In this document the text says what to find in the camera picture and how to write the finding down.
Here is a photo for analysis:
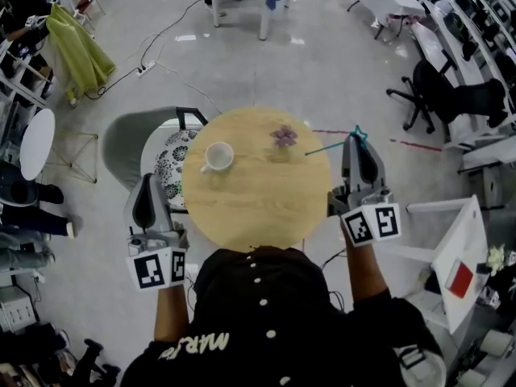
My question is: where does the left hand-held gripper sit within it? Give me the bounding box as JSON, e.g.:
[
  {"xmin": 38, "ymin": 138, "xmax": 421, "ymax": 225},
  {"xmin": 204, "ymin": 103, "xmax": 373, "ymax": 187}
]
[{"xmin": 123, "ymin": 173, "xmax": 189, "ymax": 292}]

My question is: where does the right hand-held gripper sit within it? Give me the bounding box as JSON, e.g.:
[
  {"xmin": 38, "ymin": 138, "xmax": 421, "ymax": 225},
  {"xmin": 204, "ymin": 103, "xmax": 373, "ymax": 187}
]
[{"xmin": 327, "ymin": 134, "xmax": 402, "ymax": 248}]

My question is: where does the teal star stick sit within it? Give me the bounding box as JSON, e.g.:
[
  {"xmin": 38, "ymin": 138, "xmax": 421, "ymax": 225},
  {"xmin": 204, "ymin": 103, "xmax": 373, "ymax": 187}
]
[{"xmin": 304, "ymin": 124, "xmax": 370, "ymax": 156}]

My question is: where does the white cup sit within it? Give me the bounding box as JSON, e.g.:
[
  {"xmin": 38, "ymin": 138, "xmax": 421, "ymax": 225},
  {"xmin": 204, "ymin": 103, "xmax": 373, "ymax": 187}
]
[{"xmin": 199, "ymin": 141, "xmax": 235, "ymax": 176}]

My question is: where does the person's right forearm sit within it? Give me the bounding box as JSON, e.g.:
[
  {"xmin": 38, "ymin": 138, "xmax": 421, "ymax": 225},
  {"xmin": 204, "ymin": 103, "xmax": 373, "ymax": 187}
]
[{"xmin": 340, "ymin": 220, "xmax": 391, "ymax": 302}]

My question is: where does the person's left forearm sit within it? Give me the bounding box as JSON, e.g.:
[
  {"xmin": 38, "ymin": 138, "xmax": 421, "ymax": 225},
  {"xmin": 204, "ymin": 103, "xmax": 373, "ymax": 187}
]
[{"xmin": 152, "ymin": 283, "xmax": 191, "ymax": 344}]

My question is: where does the black white patterned cushion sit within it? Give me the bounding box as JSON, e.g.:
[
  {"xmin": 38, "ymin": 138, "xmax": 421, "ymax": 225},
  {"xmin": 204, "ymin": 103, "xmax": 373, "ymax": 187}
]
[{"xmin": 153, "ymin": 128, "xmax": 202, "ymax": 210}]

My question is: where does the red floor tape strip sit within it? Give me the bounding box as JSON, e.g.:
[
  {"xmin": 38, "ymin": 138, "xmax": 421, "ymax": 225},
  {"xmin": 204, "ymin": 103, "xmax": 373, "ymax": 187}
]
[{"xmin": 310, "ymin": 128, "xmax": 443, "ymax": 153}]

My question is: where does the grey shell chair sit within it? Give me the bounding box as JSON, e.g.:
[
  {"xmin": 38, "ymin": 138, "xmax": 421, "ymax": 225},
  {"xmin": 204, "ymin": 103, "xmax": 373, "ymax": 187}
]
[{"xmin": 101, "ymin": 106, "xmax": 210, "ymax": 194}]

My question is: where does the clear glass vase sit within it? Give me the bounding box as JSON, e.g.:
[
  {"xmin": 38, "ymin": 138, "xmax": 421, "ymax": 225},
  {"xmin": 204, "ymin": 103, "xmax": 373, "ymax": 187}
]
[{"xmin": 271, "ymin": 143, "xmax": 292, "ymax": 164}]

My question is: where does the black office chair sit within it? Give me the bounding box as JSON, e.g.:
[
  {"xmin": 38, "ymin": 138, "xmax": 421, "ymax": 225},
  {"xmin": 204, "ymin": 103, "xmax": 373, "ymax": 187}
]
[{"xmin": 385, "ymin": 58, "xmax": 510, "ymax": 135}]

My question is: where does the small white round table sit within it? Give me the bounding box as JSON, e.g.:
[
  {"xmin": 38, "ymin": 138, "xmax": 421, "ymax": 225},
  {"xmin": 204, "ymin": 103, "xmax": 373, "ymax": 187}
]
[{"xmin": 19, "ymin": 108, "xmax": 56, "ymax": 182}]

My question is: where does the white desk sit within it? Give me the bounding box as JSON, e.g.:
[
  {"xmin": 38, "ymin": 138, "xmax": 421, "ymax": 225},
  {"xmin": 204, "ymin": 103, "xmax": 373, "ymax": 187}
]
[{"xmin": 405, "ymin": 193, "xmax": 492, "ymax": 335}]

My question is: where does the red and white booklet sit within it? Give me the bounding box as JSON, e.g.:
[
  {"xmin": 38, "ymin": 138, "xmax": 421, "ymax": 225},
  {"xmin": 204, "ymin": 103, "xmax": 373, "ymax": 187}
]
[{"xmin": 443, "ymin": 257, "xmax": 476, "ymax": 299}]

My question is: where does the white flower bunch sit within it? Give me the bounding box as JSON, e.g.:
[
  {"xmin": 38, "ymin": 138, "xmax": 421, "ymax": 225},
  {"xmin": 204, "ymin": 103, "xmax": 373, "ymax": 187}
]
[{"xmin": 485, "ymin": 244, "xmax": 507, "ymax": 276}]

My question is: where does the white metal box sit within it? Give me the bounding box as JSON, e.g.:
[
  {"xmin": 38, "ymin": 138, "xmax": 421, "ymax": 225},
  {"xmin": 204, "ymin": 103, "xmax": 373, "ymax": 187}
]
[{"xmin": 0, "ymin": 285, "xmax": 40, "ymax": 334}]

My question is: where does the green cloth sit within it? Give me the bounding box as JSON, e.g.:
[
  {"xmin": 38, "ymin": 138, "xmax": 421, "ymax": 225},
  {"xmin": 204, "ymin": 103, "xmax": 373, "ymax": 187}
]
[{"xmin": 44, "ymin": 2, "xmax": 118, "ymax": 101}]

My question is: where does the person's black buttoned top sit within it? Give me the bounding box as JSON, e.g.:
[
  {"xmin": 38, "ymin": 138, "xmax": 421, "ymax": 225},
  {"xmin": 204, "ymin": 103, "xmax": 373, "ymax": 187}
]
[{"xmin": 119, "ymin": 246, "xmax": 447, "ymax": 387}]

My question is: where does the white table with legs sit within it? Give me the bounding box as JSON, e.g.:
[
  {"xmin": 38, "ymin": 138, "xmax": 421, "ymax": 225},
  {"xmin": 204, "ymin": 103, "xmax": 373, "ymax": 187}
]
[{"xmin": 197, "ymin": 0, "xmax": 304, "ymax": 42}]

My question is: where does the pile of dark bags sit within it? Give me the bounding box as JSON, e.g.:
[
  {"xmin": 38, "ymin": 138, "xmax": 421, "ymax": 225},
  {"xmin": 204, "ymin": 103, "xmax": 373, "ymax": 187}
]
[{"xmin": 0, "ymin": 321, "xmax": 122, "ymax": 387}]

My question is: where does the white shelving rack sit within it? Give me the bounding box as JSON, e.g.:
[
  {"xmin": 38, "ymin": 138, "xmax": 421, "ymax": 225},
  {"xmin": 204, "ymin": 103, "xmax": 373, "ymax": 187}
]
[{"xmin": 405, "ymin": 0, "xmax": 516, "ymax": 144}]

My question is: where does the black power cable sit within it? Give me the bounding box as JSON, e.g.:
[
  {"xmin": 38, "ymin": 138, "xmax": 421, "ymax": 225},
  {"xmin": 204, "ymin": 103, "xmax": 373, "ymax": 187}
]
[{"xmin": 83, "ymin": 0, "xmax": 206, "ymax": 101}]

